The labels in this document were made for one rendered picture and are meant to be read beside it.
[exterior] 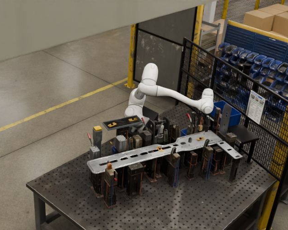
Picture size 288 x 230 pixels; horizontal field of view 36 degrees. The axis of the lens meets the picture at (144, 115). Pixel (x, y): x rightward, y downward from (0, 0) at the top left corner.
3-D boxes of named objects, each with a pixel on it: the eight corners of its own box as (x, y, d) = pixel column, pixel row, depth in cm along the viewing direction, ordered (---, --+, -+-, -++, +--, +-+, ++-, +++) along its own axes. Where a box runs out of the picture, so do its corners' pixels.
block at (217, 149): (212, 176, 428) (216, 153, 414) (205, 169, 437) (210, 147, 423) (220, 174, 433) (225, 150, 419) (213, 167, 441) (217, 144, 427)
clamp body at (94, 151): (91, 185, 404) (92, 153, 386) (87, 178, 412) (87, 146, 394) (101, 182, 408) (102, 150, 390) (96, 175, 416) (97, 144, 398)
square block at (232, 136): (224, 167, 443) (231, 137, 425) (220, 162, 449) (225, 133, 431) (231, 165, 447) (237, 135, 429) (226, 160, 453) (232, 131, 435)
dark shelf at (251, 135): (242, 144, 426) (242, 142, 425) (190, 103, 493) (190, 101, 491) (259, 140, 436) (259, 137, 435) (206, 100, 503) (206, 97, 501)
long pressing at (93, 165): (94, 176, 369) (94, 175, 368) (84, 162, 386) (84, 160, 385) (224, 141, 431) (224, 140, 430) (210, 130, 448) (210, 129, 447)
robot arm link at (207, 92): (200, 100, 415) (200, 107, 404) (202, 86, 407) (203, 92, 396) (211, 101, 415) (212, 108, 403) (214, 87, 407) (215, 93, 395)
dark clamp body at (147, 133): (142, 169, 430) (145, 137, 411) (136, 162, 440) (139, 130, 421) (152, 166, 435) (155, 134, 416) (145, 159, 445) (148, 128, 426)
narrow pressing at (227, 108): (225, 137, 437) (231, 107, 420) (218, 131, 445) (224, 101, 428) (226, 136, 437) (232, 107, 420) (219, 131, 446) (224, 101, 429)
